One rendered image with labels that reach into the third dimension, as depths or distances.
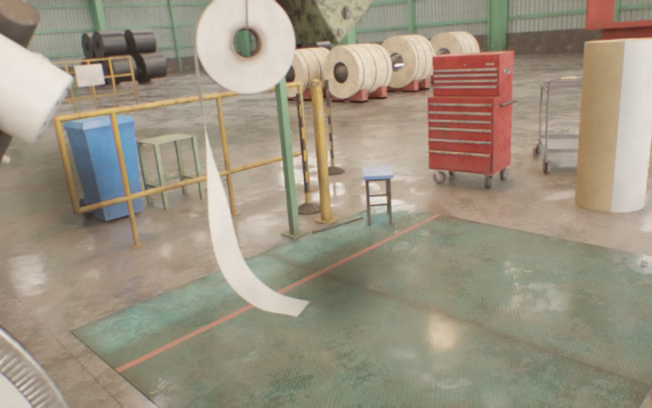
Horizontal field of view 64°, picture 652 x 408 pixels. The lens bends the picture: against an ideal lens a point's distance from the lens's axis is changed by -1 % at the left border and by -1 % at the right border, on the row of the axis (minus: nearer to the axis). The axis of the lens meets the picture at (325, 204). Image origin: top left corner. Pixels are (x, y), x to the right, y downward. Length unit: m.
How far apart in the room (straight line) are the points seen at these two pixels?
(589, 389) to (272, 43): 2.04
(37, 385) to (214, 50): 0.62
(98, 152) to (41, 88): 4.67
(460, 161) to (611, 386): 3.10
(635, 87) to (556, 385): 2.66
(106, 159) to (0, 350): 4.24
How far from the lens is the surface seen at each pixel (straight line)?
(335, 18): 1.04
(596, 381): 2.60
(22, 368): 1.01
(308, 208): 4.72
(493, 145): 5.09
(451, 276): 3.39
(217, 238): 0.90
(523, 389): 2.47
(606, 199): 4.71
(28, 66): 0.47
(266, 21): 0.90
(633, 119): 4.60
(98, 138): 5.11
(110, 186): 5.22
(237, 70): 0.89
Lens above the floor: 1.45
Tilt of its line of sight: 17 degrees down
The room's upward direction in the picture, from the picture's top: 4 degrees counter-clockwise
